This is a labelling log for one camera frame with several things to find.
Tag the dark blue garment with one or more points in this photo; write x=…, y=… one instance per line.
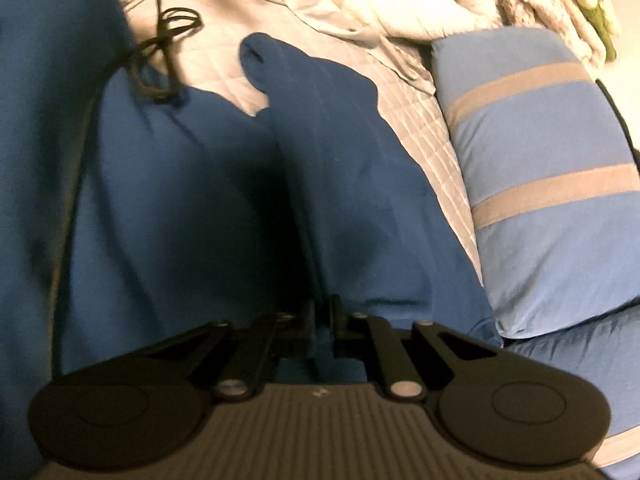
x=175, y=210

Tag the cream fluffy blanket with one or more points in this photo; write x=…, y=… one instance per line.
x=540, y=5

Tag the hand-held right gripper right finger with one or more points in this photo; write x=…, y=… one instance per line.
x=338, y=320

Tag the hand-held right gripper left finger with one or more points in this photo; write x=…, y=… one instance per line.
x=306, y=327

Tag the blue grey-striped pillow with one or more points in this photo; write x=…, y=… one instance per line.
x=540, y=170
x=575, y=385

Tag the white duvet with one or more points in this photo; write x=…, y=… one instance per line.
x=390, y=0

